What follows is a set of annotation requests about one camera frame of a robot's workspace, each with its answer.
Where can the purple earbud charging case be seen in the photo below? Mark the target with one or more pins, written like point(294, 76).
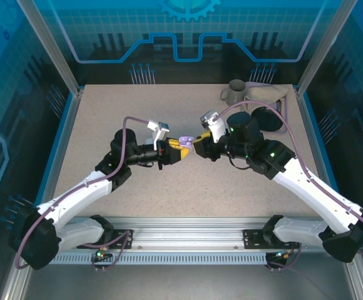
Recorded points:
point(186, 140)

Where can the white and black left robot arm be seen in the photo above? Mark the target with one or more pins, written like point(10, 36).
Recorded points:
point(75, 197)

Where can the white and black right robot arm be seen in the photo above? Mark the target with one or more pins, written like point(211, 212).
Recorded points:
point(319, 193)

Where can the black round plate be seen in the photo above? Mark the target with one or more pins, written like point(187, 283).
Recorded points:
point(270, 122)

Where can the grey mug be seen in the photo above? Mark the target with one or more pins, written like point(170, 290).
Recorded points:
point(233, 92)

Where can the beige cloth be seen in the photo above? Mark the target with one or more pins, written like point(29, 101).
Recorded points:
point(264, 92)

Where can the purple tray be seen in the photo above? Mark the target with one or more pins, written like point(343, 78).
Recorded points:
point(285, 122)

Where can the small lit connector board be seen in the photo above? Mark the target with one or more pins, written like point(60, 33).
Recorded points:
point(100, 254)
point(283, 254)

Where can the aluminium side frame rail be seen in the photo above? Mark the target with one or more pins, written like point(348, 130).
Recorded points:
point(61, 140)
point(314, 140)

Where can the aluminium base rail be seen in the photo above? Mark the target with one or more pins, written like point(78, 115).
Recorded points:
point(184, 237)

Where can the aluminium frame post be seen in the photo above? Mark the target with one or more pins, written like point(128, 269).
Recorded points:
point(325, 47)
point(50, 47)

